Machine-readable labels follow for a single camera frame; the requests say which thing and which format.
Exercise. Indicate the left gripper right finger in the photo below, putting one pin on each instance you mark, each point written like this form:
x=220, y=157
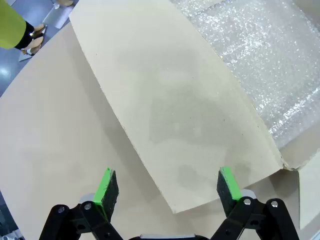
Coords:
x=228, y=185

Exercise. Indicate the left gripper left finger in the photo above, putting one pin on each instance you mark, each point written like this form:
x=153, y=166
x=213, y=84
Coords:
x=102, y=190

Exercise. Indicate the cardboard box holding glasses cases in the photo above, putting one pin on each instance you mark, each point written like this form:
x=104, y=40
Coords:
x=162, y=87

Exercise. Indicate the bubble wrap sheet under cases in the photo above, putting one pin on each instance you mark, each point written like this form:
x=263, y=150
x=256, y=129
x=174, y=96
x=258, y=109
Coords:
x=262, y=62

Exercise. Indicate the mannequin in yellow skirt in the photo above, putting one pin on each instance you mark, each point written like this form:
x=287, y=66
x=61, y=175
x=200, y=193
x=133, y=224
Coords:
x=10, y=25

